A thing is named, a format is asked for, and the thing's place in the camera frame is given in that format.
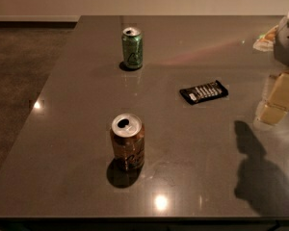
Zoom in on orange soda can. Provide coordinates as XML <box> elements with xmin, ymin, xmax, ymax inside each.
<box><xmin>110</xmin><ymin>114</ymin><xmax>145</xmax><ymax>171</ymax></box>

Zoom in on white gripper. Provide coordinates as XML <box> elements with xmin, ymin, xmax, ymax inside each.
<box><xmin>256</xmin><ymin>12</ymin><xmax>289</xmax><ymax>125</ymax></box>

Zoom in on green soda can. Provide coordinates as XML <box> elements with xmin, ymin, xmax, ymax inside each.
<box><xmin>121</xmin><ymin>27</ymin><xmax>143</xmax><ymax>69</ymax></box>

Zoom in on crumpled snack bag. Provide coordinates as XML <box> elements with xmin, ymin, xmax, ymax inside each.
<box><xmin>253</xmin><ymin>25</ymin><xmax>278</xmax><ymax>52</ymax></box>

